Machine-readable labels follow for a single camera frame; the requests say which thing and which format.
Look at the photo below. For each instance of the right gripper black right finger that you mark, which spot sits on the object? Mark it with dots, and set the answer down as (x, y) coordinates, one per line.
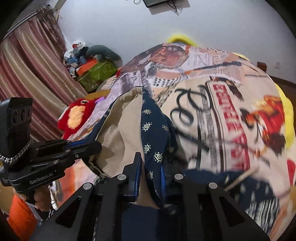
(201, 205)

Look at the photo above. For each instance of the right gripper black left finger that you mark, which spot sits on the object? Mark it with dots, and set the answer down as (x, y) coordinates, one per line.
(94, 212)

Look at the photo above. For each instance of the navy patterned garment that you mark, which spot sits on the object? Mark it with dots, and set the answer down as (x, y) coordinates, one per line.
(202, 131)

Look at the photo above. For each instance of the left hand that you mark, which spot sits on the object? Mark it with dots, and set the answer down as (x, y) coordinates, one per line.
(42, 198)

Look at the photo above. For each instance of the red plush toy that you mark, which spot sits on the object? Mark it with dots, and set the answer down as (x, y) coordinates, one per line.
(74, 116)

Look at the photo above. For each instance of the orange left sleeve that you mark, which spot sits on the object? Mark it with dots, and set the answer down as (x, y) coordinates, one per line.
(21, 219)

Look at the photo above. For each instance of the green patterned box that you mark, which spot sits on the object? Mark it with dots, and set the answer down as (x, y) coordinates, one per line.
(101, 71)

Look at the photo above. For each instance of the orange box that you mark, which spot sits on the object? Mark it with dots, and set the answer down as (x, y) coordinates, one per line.
(85, 67)

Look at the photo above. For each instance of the printed bed quilt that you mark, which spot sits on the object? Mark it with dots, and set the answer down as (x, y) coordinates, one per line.
(166, 67)

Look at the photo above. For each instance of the clutter pile on box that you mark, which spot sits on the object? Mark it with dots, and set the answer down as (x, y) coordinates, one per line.
(72, 55)

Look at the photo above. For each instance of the striped brown curtain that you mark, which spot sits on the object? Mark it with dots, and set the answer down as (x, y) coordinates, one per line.
(32, 67)

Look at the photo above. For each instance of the grey plush toy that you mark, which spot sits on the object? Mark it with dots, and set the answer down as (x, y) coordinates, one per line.
(102, 52)

